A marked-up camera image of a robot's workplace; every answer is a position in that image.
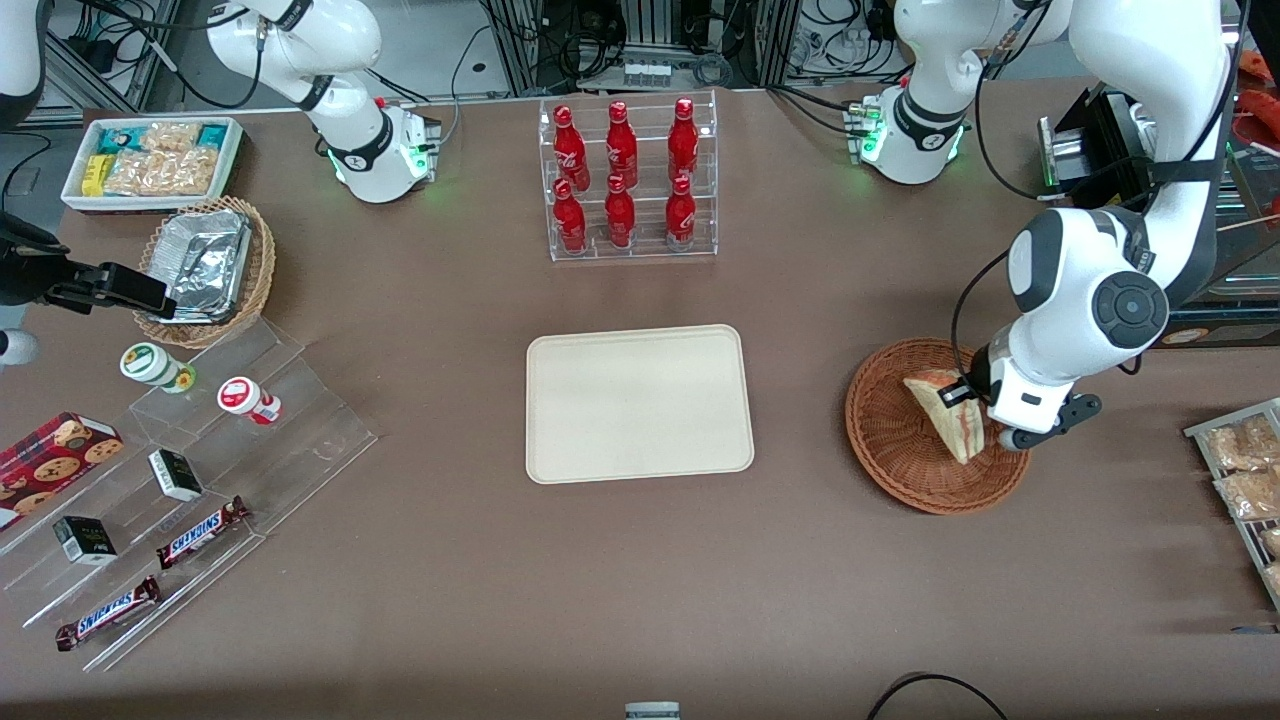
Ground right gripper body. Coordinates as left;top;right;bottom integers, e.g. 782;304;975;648
0;213;73;367

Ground triangle sandwich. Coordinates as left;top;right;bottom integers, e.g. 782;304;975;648
903;370;1001;466

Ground brown wicker basket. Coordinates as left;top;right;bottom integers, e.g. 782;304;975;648
845;337;1031;516

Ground light wicker basket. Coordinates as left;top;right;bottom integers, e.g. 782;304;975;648
133;195;277;349

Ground cream plastic tray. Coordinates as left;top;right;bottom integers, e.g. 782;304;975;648
526;323;756;486

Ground stacked aluminium foil trays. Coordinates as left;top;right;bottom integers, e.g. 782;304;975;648
150;210;253;323

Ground green lid yogurt cup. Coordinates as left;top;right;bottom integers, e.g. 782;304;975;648
120;342;197;394

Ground white snack box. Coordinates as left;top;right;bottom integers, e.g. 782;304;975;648
60;115;246;216

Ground large clear cracker bag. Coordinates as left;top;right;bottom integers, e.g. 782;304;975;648
105;148;219;196

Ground red lid yogurt cup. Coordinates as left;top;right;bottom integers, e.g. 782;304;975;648
217;376;283;426

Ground small clear cracker bag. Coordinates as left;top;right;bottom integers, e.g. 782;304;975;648
140;122;203;153

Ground red tartan cookie box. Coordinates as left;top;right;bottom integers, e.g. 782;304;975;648
0;412;126;531

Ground grey snack rack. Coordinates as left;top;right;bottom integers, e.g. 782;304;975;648
1183;397;1280;613

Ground small black box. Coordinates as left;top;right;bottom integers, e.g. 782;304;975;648
148;449;204;502
53;516;118;566

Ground clear acrylic stepped stand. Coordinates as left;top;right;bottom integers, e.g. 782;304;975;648
0;318;379;673

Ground Snickers bar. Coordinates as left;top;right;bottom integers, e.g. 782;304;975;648
55;575;163;652
155;496;251;571

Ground red cola bottle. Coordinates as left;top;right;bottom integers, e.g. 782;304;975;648
605;100;639;189
553;178;588;254
667;97;700;184
553;104;591;191
604;175;636;249
665;175;697;249

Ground clear acrylic bottle rack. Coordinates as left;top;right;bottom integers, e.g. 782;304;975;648
538;90;719;263

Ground red plastic object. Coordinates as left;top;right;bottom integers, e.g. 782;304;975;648
1238;52;1280;151

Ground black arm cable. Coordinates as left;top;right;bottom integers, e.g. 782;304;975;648
75;0;266;111
973;30;1061;201
950;248;1016;401

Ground aluminium frame post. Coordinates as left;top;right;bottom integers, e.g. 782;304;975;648
755;0;801;86
490;0;546;96

